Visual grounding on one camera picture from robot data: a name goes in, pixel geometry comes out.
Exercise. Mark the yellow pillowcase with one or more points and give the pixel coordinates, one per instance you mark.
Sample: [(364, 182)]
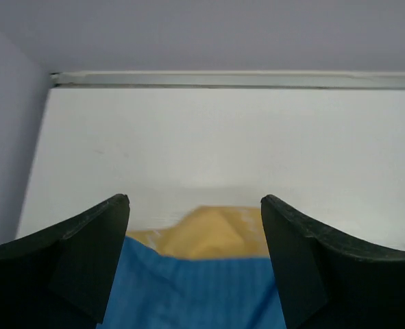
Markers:
[(210, 270)]

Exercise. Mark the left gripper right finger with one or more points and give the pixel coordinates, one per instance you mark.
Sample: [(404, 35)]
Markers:
[(329, 279)]

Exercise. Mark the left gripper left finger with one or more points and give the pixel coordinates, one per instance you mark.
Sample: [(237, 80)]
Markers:
[(62, 276)]

